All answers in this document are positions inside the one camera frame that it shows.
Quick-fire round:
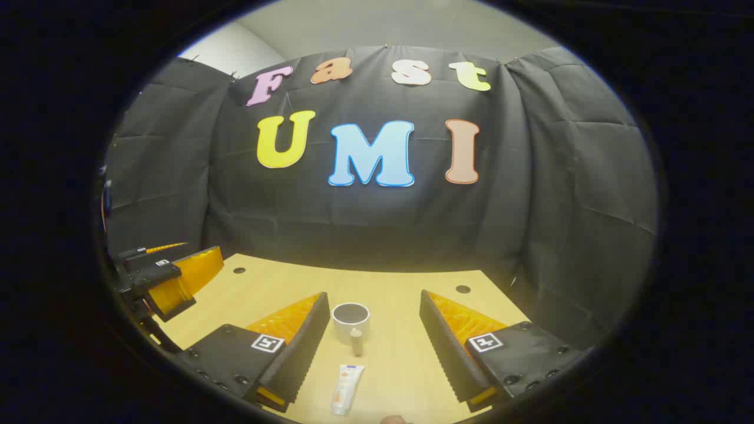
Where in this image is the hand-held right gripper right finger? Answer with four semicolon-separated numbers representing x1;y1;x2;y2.
419;289;593;413

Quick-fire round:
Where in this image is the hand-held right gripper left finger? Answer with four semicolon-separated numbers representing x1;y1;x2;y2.
177;291;332;413

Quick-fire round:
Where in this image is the white cup with handle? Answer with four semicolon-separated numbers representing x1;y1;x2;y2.
332;303;371;357

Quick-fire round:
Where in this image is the white toothpaste tube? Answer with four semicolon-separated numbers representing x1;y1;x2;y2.
330;364;366;417

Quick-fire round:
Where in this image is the light wooden desktop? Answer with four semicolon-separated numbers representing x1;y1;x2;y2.
154;253;531;424

